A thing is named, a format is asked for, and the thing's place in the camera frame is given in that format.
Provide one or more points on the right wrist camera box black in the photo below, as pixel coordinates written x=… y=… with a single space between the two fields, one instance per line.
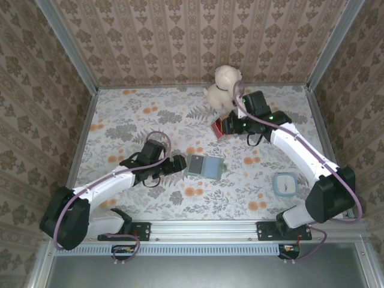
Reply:
x=255 y=103

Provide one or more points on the cream plush dog toy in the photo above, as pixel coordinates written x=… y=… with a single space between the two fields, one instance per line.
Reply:
x=222 y=90

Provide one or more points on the thin aluminium table edge strip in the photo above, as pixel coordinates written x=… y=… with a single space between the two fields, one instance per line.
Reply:
x=150 y=86

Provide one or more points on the aluminium frame corner post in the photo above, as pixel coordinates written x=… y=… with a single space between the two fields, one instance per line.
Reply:
x=70 y=48
x=333 y=45

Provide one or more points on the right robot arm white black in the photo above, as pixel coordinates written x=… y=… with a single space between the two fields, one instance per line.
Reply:
x=300 y=147

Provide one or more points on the red box of snacks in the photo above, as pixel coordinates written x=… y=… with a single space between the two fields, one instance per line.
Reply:
x=216 y=129

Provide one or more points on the red card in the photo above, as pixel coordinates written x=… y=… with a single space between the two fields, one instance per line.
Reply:
x=216 y=127

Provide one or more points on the aluminium frame rail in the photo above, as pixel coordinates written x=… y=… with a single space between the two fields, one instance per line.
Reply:
x=204 y=229

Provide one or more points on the black connector module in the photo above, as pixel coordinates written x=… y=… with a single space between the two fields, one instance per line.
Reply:
x=295 y=253
x=120 y=254

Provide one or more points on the green card holder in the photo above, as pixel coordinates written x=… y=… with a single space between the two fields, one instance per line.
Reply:
x=211 y=168

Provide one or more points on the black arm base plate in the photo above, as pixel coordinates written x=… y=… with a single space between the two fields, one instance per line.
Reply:
x=264 y=231
x=144 y=231

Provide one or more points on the grey metal panel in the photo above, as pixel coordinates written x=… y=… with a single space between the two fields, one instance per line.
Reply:
x=204 y=273

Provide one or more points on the aluminium table side rail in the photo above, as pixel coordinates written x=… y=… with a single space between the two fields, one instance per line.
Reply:
x=83 y=135
x=319 y=120

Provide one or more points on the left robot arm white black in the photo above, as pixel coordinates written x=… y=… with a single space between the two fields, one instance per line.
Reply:
x=105 y=183

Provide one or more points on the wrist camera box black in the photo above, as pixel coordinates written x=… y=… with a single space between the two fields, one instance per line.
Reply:
x=152 y=149
x=255 y=103

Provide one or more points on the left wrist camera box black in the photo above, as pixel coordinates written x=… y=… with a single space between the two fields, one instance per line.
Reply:
x=152 y=149

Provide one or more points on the dark grey card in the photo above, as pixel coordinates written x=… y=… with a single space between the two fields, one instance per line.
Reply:
x=195 y=165

